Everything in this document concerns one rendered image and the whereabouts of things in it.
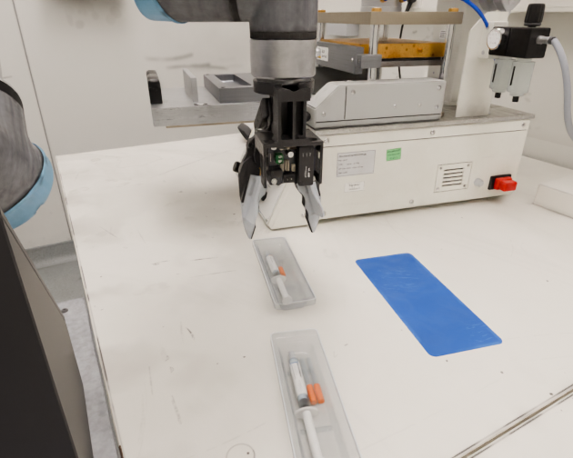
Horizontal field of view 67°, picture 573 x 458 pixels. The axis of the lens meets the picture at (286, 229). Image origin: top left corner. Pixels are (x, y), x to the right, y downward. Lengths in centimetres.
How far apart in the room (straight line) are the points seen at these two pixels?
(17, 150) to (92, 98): 175
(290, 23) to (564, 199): 69
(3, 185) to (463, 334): 53
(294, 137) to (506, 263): 43
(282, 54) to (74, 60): 177
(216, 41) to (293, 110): 187
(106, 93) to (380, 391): 196
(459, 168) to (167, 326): 63
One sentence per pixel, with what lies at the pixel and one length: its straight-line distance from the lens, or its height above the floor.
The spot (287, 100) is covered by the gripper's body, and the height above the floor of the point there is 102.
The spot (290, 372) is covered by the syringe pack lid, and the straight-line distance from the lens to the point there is 47.
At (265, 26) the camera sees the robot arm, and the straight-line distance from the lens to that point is 50.
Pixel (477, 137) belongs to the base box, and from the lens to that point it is 93.
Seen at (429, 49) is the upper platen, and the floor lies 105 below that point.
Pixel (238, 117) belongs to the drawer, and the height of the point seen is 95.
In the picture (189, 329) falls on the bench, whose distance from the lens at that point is 57.
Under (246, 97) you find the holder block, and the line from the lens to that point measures 78.
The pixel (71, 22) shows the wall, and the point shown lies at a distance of 221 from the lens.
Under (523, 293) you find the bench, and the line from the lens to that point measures 71.
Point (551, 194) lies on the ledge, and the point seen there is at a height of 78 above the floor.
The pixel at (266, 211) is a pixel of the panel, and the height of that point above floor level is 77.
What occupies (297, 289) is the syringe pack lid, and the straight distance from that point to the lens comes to 59.
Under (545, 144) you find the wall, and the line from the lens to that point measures 139.
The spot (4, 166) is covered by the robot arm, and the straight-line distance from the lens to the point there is 48.
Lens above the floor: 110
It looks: 26 degrees down
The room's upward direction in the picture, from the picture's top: straight up
